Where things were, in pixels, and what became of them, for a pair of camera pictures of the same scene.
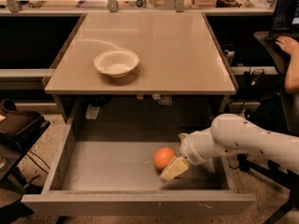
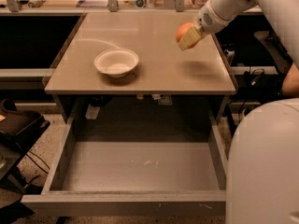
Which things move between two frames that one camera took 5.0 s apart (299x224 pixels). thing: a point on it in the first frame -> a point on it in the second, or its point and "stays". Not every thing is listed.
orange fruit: [163, 157] -> [182, 30]
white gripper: [189, 149] -> [210, 21]
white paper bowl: [116, 63] stays
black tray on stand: [21, 129] stays
